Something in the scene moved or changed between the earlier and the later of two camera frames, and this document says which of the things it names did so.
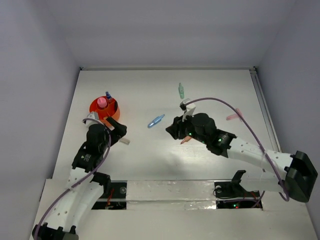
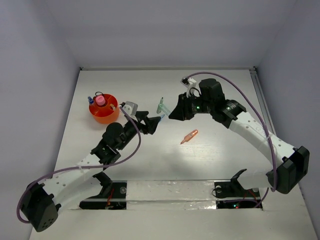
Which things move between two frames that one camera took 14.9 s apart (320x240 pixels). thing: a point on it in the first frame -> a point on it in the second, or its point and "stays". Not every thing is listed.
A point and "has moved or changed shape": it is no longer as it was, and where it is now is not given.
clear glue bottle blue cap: [108, 97] -> [90, 100]
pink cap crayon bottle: [102, 102] has moved or changed shape
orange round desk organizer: [112, 110] stays
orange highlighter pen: [186, 139] stays
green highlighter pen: [181, 91] -> [163, 107]
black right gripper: [177, 126] -> [182, 112]
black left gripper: [118, 132] -> [150, 122]
